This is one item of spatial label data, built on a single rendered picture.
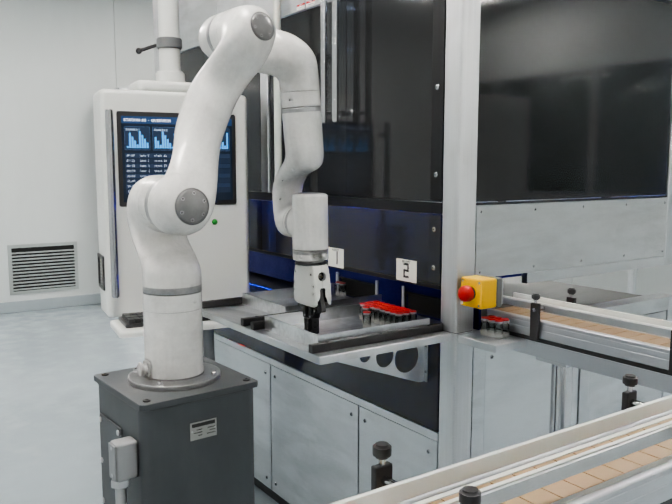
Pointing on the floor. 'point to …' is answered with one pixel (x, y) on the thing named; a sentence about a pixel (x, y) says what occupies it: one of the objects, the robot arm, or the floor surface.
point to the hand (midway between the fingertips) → (311, 325)
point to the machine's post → (458, 224)
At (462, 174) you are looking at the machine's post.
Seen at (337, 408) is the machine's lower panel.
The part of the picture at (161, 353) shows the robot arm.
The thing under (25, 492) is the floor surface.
